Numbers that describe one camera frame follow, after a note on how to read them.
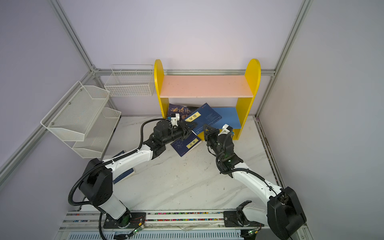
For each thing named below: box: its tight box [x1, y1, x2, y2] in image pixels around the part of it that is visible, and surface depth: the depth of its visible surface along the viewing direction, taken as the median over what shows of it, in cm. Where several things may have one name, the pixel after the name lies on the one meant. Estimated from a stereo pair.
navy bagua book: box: [170, 132, 202, 157], surface depth 103 cm
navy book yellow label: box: [184, 102, 223, 135], surface depth 80 cm
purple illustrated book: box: [167, 103, 199, 123], surface depth 97 cm
